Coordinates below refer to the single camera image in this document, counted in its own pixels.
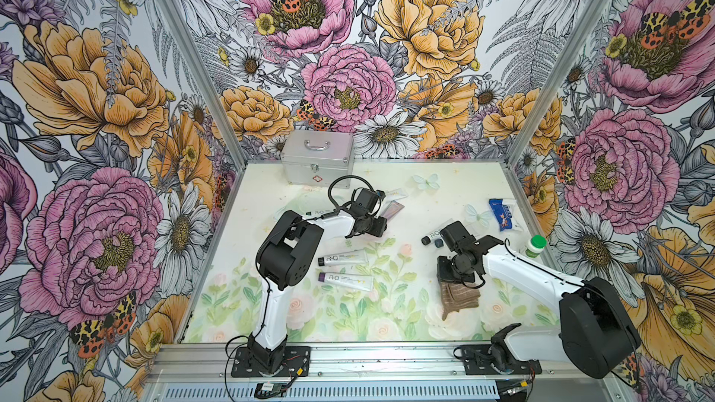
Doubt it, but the pink cap toothpaste tube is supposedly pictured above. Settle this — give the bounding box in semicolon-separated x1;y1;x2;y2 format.
385;188;409;201

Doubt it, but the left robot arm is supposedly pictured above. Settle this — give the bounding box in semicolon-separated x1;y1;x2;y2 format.
247;187;387;375

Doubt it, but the green cap white bottle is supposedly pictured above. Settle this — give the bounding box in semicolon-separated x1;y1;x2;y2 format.
525;236;547;258

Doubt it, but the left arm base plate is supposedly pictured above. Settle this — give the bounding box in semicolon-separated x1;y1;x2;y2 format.
229;345;312;378

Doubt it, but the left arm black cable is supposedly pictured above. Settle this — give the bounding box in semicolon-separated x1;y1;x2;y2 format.
222;174;387;381

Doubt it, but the metallic pink toothpaste tube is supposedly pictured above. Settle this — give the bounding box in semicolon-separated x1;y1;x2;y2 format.
381;201;404;221

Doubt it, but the silver metal first-aid case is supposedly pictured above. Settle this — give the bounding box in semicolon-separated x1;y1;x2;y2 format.
280;130;354;187

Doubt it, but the black cap toothpaste tube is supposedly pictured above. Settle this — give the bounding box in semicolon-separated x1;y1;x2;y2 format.
421;220;452;246

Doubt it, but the blue bandage packet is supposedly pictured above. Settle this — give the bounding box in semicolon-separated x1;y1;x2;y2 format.
489;198;515;232

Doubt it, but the dark green cap toothpaste tube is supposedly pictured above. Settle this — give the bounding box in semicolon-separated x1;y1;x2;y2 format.
304;208;334;219

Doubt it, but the aluminium front rail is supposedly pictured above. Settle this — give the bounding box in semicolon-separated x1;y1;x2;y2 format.
142;342;637;401

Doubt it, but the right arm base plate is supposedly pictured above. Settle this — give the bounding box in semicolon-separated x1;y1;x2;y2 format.
452;344;542;376

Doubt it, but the purple cap toothpaste tube lower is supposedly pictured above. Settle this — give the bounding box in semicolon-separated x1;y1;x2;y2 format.
318;272;374;292

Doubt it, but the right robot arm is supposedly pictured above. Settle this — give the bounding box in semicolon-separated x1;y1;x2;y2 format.
438;221;642;379

